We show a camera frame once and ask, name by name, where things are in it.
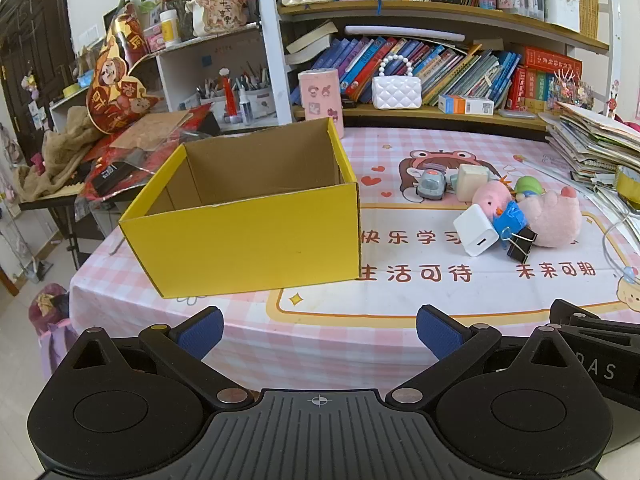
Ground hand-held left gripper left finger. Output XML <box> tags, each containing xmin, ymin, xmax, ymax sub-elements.
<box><xmin>50</xmin><ymin>306</ymin><xmax>256</xmax><ymax>408</ymax></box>

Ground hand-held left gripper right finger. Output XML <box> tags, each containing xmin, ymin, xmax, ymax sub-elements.
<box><xmin>385</xmin><ymin>304</ymin><xmax>593</xmax><ymax>408</ymax></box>

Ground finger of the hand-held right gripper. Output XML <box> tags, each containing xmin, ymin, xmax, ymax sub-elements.
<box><xmin>550</xmin><ymin>299</ymin><xmax>640</xmax><ymax>337</ymax></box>
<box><xmin>560</xmin><ymin>326</ymin><xmax>640</xmax><ymax>356</ymax></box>

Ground pink plush pig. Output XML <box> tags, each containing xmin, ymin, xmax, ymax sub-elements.
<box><xmin>520</xmin><ymin>186</ymin><xmax>583</xmax><ymax>249</ymax></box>

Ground yellow cardboard box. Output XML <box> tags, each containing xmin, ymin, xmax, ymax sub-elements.
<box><xmin>118</xmin><ymin>116</ymin><xmax>362</xmax><ymax>300</ymax></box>

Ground white USB charger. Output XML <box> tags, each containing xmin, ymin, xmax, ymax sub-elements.
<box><xmin>453</xmin><ymin>203</ymin><xmax>501</xmax><ymax>257</ymax></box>

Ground green round toy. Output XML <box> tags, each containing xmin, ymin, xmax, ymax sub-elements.
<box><xmin>514</xmin><ymin>175</ymin><xmax>544</xmax><ymax>200</ymax></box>

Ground grey toy car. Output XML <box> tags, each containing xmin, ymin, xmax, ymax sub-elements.
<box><xmin>415</xmin><ymin>165</ymin><xmax>449</xmax><ymax>200</ymax></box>

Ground pale cube eraser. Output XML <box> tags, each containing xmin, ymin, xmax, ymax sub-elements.
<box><xmin>457</xmin><ymin>163</ymin><xmax>491</xmax><ymax>198</ymax></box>

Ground pink checked table mat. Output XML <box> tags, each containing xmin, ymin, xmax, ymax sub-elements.
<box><xmin>70</xmin><ymin>125</ymin><xmax>640</xmax><ymax>386</ymax></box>

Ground strawberry topped clear ruler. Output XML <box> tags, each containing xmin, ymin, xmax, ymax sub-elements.
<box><xmin>515</xmin><ymin>152</ymin><xmax>576</xmax><ymax>181</ymax></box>

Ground purple backpack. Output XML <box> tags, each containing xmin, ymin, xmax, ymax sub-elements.
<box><xmin>27</xmin><ymin>282</ymin><xmax>81</xmax><ymax>381</ymax></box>

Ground stack of papers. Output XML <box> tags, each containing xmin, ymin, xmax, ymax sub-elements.
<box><xmin>537</xmin><ymin>101</ymin><xmax>640</xmax><ymax>196</ymax></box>

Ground black box white print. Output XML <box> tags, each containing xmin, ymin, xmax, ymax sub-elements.
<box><xmin>92</xmin><ymin>160</ymin><xmax>133</xmax><ymax>196</ymax></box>

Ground black digital piano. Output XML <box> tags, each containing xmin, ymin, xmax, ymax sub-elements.
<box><xmin>17</xmin><ymin>187</ymin><xmax>151</xmax><ymax>271</ymax></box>

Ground red plastic packet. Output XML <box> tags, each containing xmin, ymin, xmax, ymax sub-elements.
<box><xmin>80</xmin><ymin>102</ymin><xmax>216</xmax><ymax>201</ymax></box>

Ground brown cardboard sheet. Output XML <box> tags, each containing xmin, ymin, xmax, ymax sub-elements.
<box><xmin>109</xmin><ymin>110</ymin><xmax>195</xmax><ymax>150</ymax></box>

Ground colourful crown decoration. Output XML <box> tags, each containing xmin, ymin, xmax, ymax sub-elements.
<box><xmin>547</xmin><ymin>67</ymin><xmax>596</xmax><ymax>111</ymax></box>

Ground blue orange white carton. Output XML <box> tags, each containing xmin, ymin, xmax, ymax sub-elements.
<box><xmin>438</xmin><ymin>94</ymin><xmax>495</xmax><ymax>117</ymax></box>

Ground brown cloth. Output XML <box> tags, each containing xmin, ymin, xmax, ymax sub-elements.
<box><xmin>17</xmin><ymin>106</ymin><xmax>108</xmax><ymax>201</ymax></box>

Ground set of red dictionaries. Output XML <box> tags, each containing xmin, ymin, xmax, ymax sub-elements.
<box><xmin>505</xmin><ymin>45</ymin><xmax>583</xmax><ymax>113</ymax></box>

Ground white pen holder with pens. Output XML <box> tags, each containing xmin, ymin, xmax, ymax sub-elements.
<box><xmin>195</xmin><ymin>62</ymin><xmax>273</xmax><ymax>126</ymax></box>

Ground white quilted pearl handbag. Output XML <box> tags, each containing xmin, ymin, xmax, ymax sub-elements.
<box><xmin>371</xmin><ymin>54</ymin><xmax>422</xmax><ymax>110</ymax></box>

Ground red gold fortune decoration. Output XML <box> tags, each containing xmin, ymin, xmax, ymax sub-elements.
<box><xmin>86</xmin><ymin>2</ymin><xmax>161</xmax><ymax>135</ymax></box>

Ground pink cylinder pen holder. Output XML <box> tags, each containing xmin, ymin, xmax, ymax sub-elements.
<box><xmin>298</xmin><ymin>67</ymin><xmax>346</xmax><ymax>138</ymax></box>

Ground white shelf unit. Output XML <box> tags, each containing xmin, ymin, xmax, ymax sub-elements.
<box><xmin>50</xmin><ymin>0</ymin><xmax>293</xmax><ymax>133</ymax></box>

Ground pink packet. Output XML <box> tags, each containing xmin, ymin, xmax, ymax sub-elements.
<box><xmin>145</xmin><ymin>22</ymin><xmax>166</xmax><ymax>53</ymax></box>

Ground white pen container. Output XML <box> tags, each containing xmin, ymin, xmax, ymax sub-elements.
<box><xmin>542</xmin><ymin>0</ymin><xmax>582</xmax><ymax>33</ymax></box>

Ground white rolled paper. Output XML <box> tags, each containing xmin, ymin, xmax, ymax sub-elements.
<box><xmin>344</xmin><ymin>24</ymin><xmax>467</xmax><ymax>43</ymax></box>

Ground white jar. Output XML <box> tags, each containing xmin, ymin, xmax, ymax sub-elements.
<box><xmin>159</xmin><ymin>9</ymin><xmax>182</xmax><ymax>45</ymax></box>

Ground thick book cream pages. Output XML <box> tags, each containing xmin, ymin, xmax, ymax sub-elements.
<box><xmin>285</xmin><ymin>20</ymin><xmax>339</xmax><ymax>66</ymax></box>

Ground bunny figure decoration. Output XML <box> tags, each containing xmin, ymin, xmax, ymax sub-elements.
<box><xmin>186</xmin><ymin>0</ymin><xmax>248</xmax><ymax>37</ymax></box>

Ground wooden bookshelf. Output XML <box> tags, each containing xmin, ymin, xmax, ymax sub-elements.
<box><xmin>277</xmin><ymin>0</ymin><xmax>613</xmax><ymax>141</ymax></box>

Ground dark wooden door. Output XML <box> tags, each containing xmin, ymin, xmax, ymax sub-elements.
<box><xmin>0</xmin><ymin>0</ymin><xmax>76</xmax><ymax>141</ymax></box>

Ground white cable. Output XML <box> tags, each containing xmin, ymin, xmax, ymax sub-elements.
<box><xmin>602</xmin><ymin>200</ymin><xmax>640</xmax><ymax>281</ymax></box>

